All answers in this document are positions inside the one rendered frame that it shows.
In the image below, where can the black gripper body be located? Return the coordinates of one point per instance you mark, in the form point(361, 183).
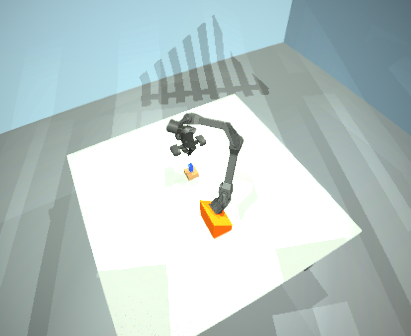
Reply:
point(175, 149)

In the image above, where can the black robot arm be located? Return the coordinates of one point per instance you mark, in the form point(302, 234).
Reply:
point(219, 204)

